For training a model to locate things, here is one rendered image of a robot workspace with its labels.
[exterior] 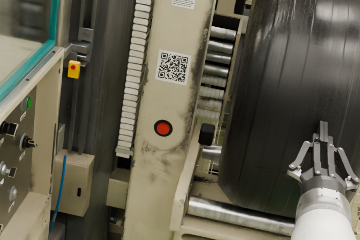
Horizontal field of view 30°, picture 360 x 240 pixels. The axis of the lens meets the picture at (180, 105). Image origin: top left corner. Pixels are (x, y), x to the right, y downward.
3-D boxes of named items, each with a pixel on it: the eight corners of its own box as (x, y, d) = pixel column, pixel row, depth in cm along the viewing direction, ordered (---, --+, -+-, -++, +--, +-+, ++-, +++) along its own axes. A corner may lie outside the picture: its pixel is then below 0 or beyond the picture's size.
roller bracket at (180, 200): (167, 231, 159) (173, 197, 155) (190, 152, 195) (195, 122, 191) (181, 234, 159) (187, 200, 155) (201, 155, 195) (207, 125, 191)
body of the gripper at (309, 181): (354, 194, 110) (351, 160, 118) (302, 183, 111) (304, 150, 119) (342, 227, 115) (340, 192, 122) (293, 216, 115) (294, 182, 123)
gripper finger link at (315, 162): (317, 192, 119) (309, 190, 119) (315, 154, 128) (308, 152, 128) (322, 174, 117) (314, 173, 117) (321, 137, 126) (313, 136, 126)
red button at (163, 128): (155, 133, 161) (157, 122, 160) (157, 130, 163) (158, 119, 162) (167, 136, 161) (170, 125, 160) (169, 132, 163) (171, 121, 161)
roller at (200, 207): (187, 190, 162) (185, 200, 166) (183, 206, 159) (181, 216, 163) (330, 221, 160) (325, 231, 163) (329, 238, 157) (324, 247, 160)
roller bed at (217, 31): (157, 113, 204) (172, 20, 191) (165, 94, 217) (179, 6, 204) (221, 126, 202) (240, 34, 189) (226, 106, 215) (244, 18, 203)
